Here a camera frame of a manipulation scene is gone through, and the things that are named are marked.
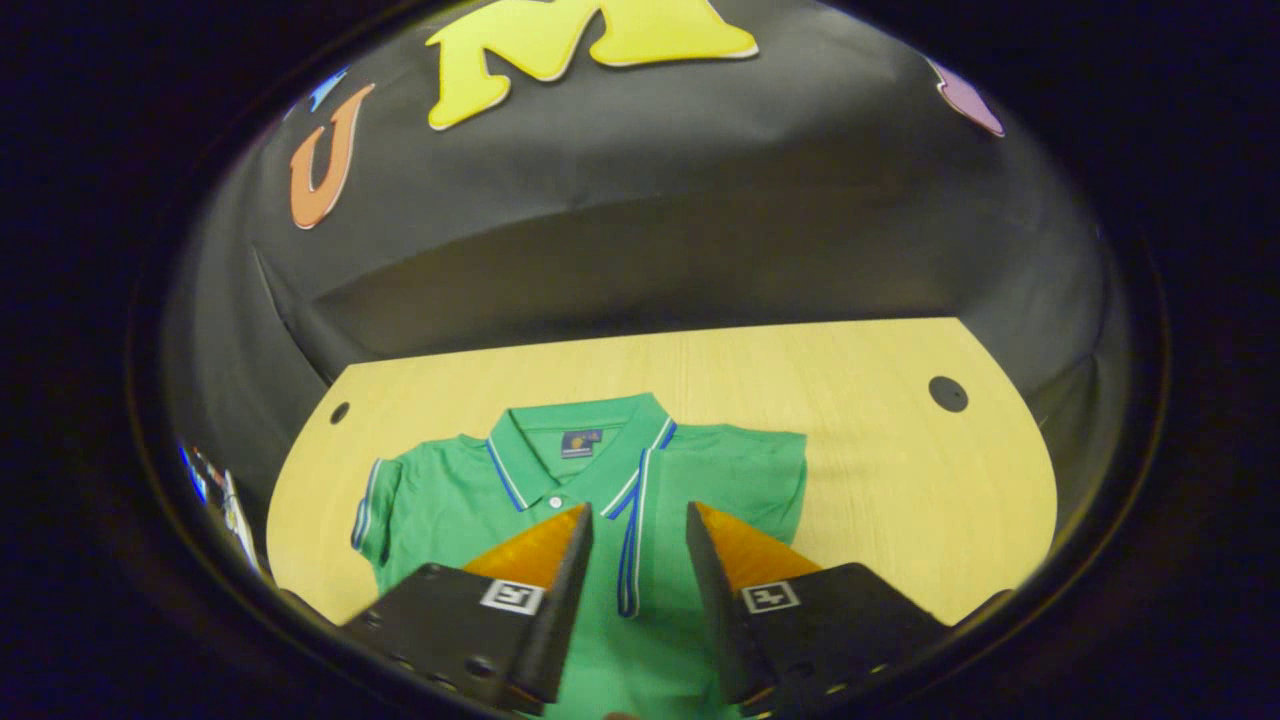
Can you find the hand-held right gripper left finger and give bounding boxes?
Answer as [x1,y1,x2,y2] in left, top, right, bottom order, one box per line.
[343,502,596,716]

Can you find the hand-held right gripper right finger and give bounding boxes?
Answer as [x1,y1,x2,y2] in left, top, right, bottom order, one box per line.
[685,499,953,718]

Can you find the green T-shirt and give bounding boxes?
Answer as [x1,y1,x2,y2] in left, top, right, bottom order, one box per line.
[350,392,809,720]

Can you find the computer monitor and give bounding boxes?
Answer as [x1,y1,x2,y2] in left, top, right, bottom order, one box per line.
[178,440,211,506]

